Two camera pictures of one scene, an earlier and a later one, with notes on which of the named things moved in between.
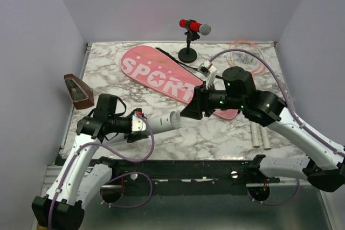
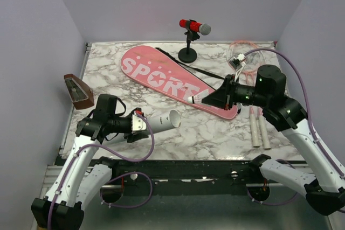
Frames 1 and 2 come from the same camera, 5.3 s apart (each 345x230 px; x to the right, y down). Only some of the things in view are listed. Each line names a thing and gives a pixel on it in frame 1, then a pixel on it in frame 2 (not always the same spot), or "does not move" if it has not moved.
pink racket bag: [149, 67] does not move
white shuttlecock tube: [163, 123] does not move
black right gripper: [200, 102] -> [224, 96]
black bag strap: [181, 63] does not move
